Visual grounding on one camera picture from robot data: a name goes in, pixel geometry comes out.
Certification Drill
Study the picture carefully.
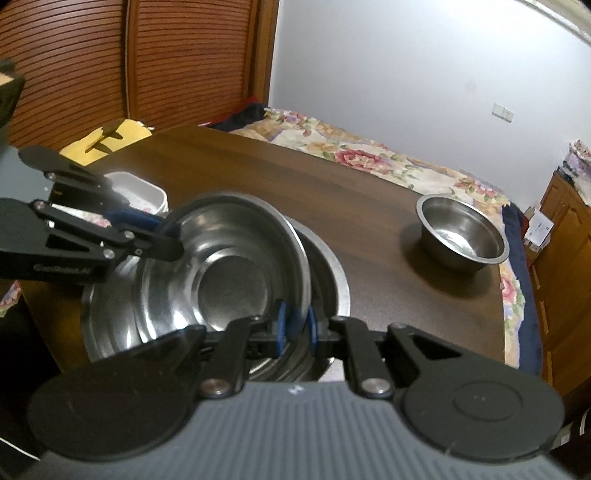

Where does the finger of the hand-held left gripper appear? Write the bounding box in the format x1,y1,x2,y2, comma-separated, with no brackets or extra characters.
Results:
18,145,162,229
30,198,185,262

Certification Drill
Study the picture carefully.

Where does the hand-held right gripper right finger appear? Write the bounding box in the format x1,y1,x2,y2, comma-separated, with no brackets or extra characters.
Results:
305,305,462,400

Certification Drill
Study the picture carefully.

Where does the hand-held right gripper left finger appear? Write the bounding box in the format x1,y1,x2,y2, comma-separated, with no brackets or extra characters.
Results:
111,300,291,400

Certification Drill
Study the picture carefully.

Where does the large steel bowl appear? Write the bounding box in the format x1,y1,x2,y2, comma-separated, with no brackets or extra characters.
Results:
81,217,350,384

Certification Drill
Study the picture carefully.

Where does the medium steel bowl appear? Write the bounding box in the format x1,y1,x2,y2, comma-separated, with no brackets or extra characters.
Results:
134,191,311,352

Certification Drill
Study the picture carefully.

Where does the yellow plush toy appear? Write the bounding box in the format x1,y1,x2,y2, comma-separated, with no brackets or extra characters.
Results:
60,117,153,168

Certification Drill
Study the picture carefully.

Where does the dark clothing pile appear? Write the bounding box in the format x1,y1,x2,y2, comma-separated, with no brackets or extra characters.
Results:
198,97,271,132

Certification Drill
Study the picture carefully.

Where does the brown louvered wardrobe door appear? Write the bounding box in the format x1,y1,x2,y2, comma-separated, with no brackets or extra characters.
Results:
0,0,131,151
124,0,278,132

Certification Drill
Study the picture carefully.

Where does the small steel bowl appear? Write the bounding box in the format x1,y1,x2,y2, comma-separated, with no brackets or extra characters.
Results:
416,194,510,273

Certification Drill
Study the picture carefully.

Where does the floral blanket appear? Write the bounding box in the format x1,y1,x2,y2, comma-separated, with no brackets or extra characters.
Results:
228,107,527,370

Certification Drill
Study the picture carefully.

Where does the navy cloth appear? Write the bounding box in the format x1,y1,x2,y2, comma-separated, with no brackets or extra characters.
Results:
501,203,544,376

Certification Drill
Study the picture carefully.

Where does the white box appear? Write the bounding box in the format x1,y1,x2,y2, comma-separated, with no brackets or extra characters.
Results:
526,217,555,247

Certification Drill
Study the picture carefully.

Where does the wooden cabinet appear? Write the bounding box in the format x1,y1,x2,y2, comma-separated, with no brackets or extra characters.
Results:
524,171,591,398

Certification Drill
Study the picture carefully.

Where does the pale patterned bundle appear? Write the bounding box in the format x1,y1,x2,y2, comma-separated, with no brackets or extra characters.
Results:
556,141,591,204

